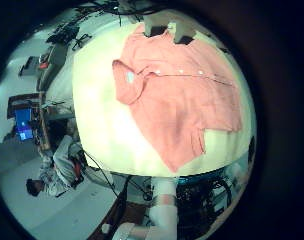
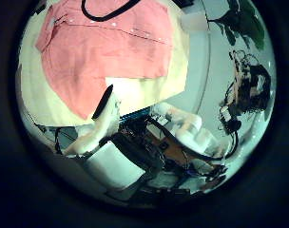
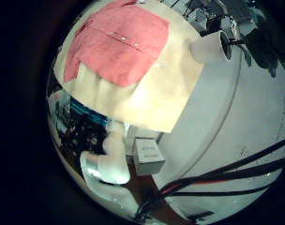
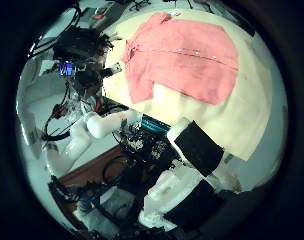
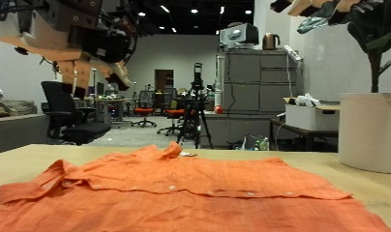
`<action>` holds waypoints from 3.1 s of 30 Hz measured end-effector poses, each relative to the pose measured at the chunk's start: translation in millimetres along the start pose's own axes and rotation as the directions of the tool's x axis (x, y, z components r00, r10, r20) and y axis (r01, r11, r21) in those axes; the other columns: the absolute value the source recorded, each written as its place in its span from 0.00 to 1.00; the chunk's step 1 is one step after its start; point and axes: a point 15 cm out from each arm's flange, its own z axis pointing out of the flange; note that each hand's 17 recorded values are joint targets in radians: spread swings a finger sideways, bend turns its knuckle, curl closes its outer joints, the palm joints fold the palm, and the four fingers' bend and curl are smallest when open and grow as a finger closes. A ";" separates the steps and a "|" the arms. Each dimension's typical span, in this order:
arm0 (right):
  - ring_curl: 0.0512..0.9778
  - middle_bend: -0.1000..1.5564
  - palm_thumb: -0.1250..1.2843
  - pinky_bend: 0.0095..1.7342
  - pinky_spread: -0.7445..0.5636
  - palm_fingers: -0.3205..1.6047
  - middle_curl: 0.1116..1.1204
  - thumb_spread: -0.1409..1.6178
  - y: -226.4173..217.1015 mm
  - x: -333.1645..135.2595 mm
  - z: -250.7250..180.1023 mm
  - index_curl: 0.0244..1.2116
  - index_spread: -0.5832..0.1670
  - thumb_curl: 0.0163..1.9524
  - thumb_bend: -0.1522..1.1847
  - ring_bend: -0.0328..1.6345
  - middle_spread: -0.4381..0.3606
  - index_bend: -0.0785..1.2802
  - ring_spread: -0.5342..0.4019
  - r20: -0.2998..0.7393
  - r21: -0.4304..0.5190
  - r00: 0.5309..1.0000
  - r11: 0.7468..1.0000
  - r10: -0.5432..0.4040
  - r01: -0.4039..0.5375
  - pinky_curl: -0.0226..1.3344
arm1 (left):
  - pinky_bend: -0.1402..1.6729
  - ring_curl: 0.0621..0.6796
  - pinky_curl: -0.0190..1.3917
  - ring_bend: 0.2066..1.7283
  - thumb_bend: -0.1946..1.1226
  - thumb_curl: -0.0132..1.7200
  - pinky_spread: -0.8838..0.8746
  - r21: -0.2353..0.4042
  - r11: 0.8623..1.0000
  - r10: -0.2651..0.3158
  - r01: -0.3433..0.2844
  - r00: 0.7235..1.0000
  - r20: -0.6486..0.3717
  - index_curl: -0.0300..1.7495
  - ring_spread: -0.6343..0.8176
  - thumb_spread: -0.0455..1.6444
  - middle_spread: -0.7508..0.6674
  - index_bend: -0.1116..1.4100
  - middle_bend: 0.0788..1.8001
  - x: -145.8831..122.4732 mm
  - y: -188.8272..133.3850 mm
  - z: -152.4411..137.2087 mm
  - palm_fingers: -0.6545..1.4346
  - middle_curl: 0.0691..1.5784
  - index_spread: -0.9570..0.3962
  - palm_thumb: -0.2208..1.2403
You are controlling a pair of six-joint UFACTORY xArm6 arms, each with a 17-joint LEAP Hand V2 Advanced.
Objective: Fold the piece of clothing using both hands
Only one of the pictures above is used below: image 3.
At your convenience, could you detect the orange button-up shirt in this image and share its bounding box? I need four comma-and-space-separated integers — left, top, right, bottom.
63, 0, 171, 88

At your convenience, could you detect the grey cardboard box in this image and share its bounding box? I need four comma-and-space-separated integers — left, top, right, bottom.
132, 137, 166, 176

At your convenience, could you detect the white round plant pot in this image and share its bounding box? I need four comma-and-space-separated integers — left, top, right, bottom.
189, 30, 233, 64

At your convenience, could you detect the dark green leafy plant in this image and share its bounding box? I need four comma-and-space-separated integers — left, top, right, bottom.
232, 6, 285, 79

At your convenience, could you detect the red cable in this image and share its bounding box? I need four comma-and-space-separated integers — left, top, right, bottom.
160, 178, 226, 195

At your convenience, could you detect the black cable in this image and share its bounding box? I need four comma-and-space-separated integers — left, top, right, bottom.
162, 157, 285, 192
157, 134, 285, 195

